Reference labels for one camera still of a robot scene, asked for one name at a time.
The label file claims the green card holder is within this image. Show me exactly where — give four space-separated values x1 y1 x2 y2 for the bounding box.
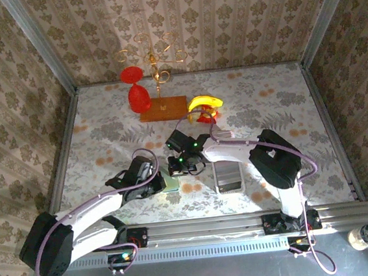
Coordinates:
158 164 180 194

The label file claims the red snack bag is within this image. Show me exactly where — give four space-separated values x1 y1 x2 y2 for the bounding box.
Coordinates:
195 103 220 126

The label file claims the gold stand with wooden base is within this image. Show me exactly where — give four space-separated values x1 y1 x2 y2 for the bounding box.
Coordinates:
112 29 193 127

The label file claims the yellow banana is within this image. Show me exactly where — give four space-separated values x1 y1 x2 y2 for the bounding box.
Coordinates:
185 94 225 125

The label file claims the red wine glass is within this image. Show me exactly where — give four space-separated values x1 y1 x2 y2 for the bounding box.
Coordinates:
119 64 154 116

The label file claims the black controller board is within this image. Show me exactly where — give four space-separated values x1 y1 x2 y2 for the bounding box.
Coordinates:
287 234 315 257
106 252 135 276

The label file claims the floral table cover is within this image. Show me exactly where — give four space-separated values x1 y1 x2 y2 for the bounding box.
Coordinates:
43 58 356 232

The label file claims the glass jar with black lid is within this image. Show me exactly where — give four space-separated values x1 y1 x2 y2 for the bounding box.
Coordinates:
347 223 368 253

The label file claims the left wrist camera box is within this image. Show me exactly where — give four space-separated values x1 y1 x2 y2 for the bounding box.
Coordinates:
139 160 154 178

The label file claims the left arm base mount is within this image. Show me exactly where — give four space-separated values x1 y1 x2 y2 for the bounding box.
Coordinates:
108 227 149 252

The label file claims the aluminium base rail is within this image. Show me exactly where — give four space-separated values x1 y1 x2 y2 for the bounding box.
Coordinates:
71 201 368 255

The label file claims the slotted grey cable duct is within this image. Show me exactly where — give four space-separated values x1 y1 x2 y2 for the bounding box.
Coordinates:
67 234 290 270

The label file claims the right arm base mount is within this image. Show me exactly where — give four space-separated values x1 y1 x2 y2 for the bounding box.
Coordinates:
261 208 323 235

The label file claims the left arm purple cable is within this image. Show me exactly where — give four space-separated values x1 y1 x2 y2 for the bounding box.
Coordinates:
25 146 171 276

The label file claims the aluminium frame post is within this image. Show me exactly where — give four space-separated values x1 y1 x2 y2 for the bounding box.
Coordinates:
0 0 78 97
294 0 365 68

